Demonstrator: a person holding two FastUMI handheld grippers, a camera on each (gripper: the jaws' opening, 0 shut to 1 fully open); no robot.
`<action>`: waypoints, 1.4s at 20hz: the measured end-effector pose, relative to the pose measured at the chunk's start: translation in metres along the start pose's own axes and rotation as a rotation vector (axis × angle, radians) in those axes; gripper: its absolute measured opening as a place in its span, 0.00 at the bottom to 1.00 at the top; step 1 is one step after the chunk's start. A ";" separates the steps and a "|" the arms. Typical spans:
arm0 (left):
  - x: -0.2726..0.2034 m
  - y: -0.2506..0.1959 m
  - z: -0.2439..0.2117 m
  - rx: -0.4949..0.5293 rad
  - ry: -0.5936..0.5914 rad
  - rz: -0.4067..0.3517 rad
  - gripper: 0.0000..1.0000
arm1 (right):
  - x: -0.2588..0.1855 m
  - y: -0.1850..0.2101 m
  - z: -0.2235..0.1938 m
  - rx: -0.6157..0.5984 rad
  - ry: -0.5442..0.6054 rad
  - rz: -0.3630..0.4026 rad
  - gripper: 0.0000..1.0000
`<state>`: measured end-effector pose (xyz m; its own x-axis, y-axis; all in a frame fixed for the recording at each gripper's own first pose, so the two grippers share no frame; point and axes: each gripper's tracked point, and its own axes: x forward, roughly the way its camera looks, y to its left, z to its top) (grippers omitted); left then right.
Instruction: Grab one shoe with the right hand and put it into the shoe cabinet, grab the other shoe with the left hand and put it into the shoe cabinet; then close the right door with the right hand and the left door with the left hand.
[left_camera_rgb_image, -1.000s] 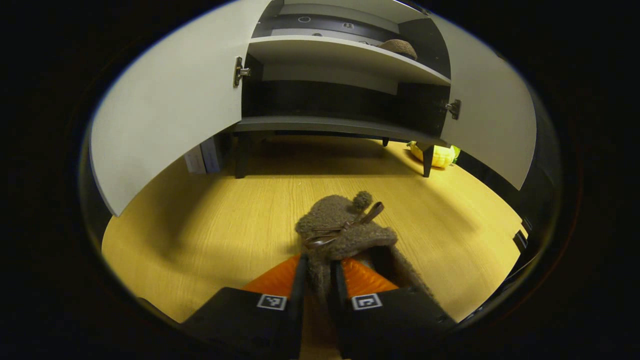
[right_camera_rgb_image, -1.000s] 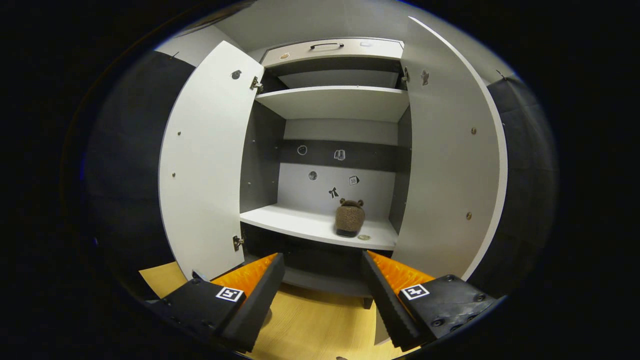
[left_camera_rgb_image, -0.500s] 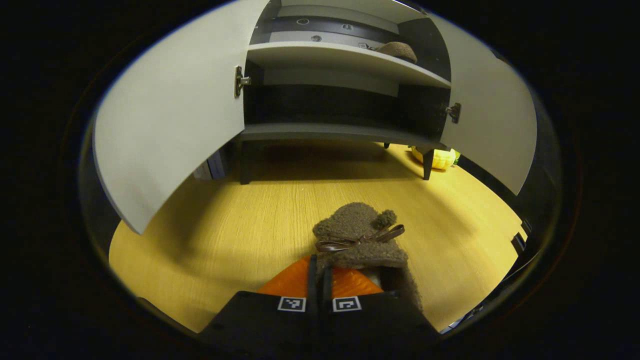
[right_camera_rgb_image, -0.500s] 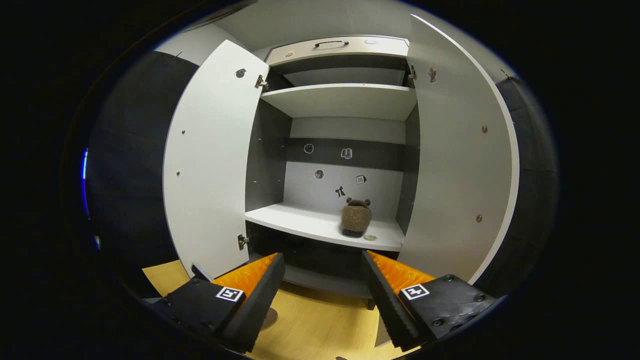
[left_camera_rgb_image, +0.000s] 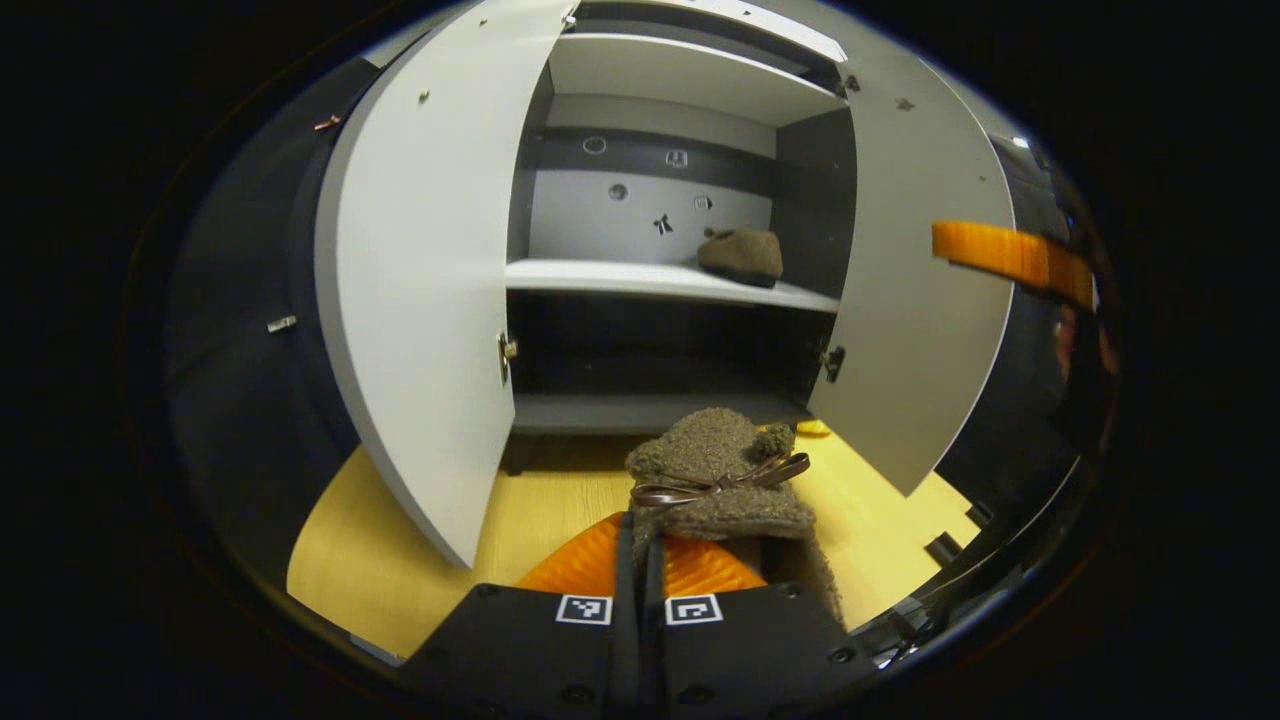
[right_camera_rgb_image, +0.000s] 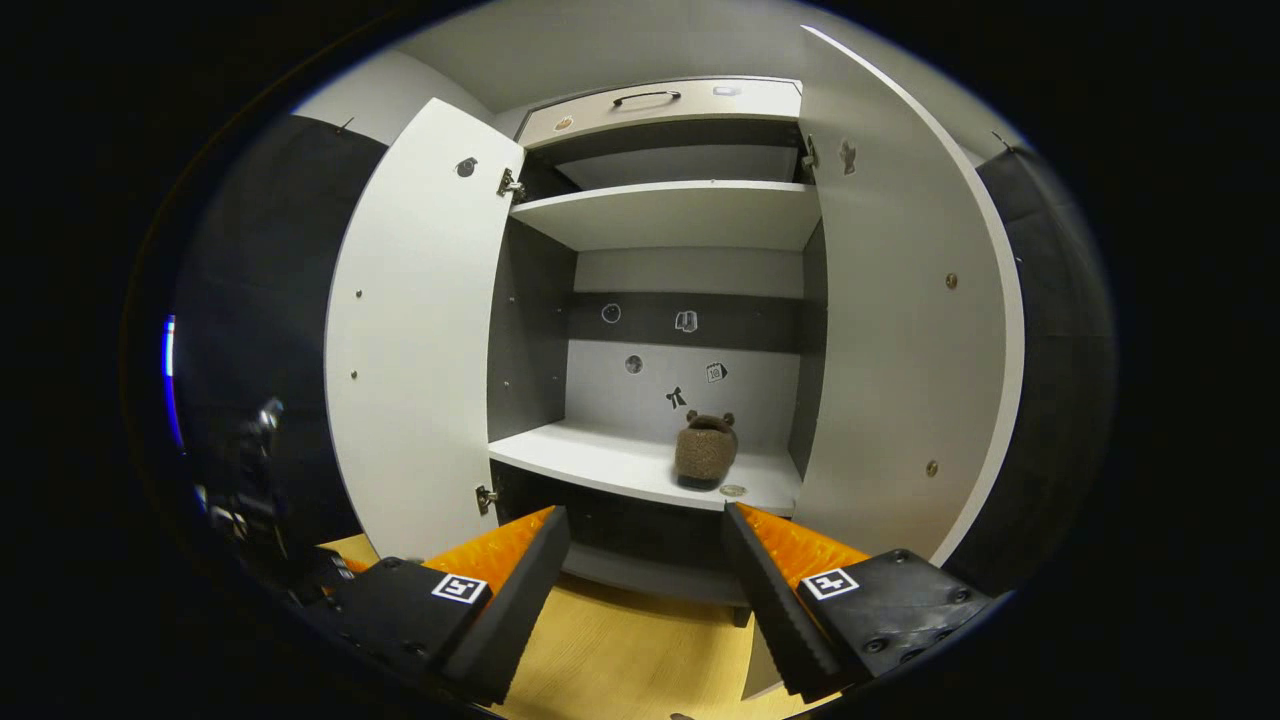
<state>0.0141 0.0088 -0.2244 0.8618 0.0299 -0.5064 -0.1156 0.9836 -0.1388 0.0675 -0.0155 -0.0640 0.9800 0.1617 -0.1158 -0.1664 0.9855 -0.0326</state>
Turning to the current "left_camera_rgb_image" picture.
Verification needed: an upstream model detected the white and grey shoe cabinet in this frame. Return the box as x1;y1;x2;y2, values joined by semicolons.
505;0;861;471

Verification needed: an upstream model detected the brown fuzzy shoe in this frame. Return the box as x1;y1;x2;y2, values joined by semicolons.
625;407;846;626
697;228;784;289

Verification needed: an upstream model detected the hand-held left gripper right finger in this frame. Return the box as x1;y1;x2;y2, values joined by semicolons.
640;535;881;720

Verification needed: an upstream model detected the black backdrop cloth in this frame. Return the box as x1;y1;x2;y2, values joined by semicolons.
165;55;381;591
935;130;1111;521

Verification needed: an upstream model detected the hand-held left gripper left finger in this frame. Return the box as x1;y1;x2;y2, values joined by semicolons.
400;512;641;720

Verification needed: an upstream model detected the white cabinet door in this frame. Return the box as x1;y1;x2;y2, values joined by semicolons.
805;0;1016;498
315;0;581;569

